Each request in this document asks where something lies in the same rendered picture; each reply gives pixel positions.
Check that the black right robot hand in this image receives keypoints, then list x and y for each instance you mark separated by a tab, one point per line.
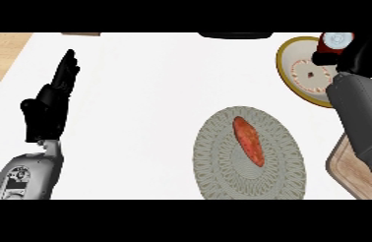
356	57

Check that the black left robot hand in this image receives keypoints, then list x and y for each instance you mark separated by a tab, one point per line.
48	101

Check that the red can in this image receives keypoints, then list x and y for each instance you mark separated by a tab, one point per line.
334	44

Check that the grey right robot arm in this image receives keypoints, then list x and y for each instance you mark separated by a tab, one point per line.
356	111

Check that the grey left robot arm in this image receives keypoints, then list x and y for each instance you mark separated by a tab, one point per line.
28	173

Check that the yellow-rimmed white bowl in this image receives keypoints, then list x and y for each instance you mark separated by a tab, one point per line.
303	72

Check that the grey oval woven placemat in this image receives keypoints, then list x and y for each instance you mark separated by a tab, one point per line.
223	160

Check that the brown wooden block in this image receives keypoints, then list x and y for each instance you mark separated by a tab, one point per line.
80	33

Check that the black rounded appliance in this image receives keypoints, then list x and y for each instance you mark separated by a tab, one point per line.
235	35

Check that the orange sweet potato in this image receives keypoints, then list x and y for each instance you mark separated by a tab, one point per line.
248	141

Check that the wooden cutting board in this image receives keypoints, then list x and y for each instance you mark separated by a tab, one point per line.
353	173

